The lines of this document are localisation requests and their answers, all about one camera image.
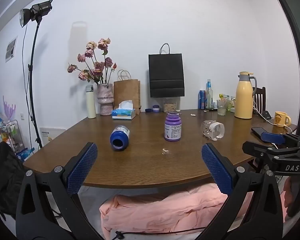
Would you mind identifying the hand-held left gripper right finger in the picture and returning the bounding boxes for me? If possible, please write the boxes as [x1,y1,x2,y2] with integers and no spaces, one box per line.
[197,142,283,240]

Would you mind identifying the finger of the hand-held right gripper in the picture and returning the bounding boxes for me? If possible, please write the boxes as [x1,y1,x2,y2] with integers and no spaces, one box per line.
[261,132,300,145]
[242,141,300,175]

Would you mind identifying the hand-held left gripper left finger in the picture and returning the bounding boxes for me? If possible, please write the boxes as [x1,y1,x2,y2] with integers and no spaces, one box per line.
[16,142,105,240]

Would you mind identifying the clear plastic cup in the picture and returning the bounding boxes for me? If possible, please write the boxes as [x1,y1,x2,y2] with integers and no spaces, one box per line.
[201,120,225,141]

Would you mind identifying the person's right hand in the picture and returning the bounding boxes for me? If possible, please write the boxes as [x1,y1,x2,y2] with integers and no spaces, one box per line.
[283,177,293,200]

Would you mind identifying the black phone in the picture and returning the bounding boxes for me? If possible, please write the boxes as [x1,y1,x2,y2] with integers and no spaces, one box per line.
[251,127,268,138]

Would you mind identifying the yellow mug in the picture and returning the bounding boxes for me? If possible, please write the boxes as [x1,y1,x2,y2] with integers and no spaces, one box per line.
[274,111,292,127]

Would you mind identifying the dark wooden chair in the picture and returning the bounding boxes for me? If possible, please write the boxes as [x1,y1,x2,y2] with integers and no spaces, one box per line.
[252,87,267,114]

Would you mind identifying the white panel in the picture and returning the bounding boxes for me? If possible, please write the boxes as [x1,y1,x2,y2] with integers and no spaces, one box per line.
[39,127,66,147]

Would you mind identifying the blue plastic bottle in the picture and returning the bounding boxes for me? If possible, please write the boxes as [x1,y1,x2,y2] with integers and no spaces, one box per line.
[110,125,130,152]

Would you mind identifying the yellow thermos jug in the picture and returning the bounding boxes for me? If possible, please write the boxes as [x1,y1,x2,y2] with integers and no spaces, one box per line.
[234,71,258,119]

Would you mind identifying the colourful small packets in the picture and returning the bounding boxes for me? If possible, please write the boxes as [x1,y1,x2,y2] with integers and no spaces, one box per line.
[219,94,237,112]

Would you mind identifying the drinking glass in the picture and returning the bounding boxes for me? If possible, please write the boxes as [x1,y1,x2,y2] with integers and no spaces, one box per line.
[217,99,227,116]

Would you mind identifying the pink blanket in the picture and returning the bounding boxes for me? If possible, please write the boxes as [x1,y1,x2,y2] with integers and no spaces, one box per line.
[99,182,255,240]

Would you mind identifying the purple plastic bottle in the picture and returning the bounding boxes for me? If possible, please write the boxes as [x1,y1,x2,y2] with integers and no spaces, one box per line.
[164,112,182,142]

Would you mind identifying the white thermos bottle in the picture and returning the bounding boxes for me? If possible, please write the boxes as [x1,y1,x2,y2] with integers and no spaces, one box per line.
[85,85,97,119]

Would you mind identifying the blue tissue box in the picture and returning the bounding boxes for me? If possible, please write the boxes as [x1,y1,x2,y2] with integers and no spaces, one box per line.
[112,100,136,120]

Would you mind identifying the blue soda can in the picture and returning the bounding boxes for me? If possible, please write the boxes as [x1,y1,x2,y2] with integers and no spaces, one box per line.
[198,90,207,110]

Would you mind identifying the pink mottled vase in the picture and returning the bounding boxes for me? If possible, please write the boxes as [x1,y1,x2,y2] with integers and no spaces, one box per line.
[97,83,115,116]

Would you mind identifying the clear glass bottle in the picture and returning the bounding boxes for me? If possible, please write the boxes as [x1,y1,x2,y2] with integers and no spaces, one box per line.
[206,79,213,110]

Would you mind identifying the black cloth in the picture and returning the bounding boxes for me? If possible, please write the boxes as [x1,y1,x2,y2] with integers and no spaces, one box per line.
[0,141,28,222]

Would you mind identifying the clear jar of grains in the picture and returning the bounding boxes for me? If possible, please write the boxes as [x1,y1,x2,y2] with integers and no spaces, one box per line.
[163,97,178,113]

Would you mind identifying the brown paper bag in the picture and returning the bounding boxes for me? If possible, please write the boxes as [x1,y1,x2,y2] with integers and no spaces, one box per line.
[113,70,142,115]

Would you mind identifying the purple coral decoration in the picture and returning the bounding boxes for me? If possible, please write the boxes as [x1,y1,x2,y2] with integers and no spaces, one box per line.
[2,95,16,123]

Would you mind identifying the black light stand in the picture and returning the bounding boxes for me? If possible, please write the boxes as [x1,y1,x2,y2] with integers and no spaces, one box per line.
[27,17,43,149]

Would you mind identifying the dried pink roses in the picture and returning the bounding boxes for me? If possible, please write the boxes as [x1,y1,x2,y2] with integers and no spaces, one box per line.
[67,38,117,85]

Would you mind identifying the black paper bag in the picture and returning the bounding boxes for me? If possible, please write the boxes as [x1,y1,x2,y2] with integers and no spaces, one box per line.
[148,43,185,98]

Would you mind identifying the black studio light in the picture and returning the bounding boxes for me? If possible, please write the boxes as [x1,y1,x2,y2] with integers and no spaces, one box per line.
[19,0,54,28]

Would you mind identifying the white cable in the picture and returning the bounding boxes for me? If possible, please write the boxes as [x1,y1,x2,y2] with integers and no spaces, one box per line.
[252,101,293,133]

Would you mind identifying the metal wire rack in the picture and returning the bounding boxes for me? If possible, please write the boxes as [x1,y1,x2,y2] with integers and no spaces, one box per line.
[0,120,25,155]

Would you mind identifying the black cable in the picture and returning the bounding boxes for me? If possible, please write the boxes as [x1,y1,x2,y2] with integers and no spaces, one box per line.
[111,226,207,240]

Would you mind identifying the wall poster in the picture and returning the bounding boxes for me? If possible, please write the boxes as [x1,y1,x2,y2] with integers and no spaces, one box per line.
[5,37,18,63]

